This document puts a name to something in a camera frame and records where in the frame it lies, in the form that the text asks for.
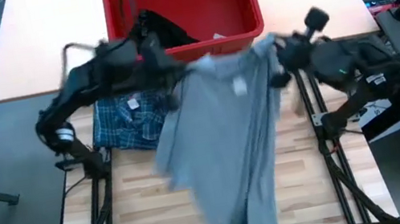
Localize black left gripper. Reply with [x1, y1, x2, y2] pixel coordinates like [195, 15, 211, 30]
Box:
[129, 26, 200, 116]

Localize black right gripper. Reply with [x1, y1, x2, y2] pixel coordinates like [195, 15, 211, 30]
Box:
[262, 30, 320, 91]

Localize blue plaid garment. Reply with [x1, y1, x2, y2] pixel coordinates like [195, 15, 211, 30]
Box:
[86, 87, 178, 157]

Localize blue plaid pajama pants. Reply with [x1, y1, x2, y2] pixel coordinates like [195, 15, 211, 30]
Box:
[93, 128, 162, 160]

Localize grey garment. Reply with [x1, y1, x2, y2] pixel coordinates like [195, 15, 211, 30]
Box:
[137, 31, 318, 224]

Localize red plastic laundry bin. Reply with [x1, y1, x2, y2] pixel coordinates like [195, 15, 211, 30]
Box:
[101, 0, 269, 74]

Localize black crumpled garment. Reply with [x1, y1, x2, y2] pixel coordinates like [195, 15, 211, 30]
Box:
[125, 1, 201, 55]

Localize white cardboard box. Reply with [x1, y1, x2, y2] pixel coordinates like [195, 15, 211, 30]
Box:
[356, 96, 397, 129]

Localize red electronic device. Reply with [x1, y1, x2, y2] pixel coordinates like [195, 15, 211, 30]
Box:
[364, 0, 400, 18]

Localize small black bar-shaped object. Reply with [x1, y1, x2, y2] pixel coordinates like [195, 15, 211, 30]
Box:
[54, 156, 82, 173]

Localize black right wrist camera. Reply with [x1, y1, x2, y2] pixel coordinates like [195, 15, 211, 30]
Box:
[301, 3, 333, 36]

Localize black aluminium table frame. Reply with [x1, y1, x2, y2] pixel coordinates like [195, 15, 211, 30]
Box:
[24, 37, 400, 224]

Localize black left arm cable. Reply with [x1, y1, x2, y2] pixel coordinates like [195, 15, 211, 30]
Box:
[47, 0, 149, 89]

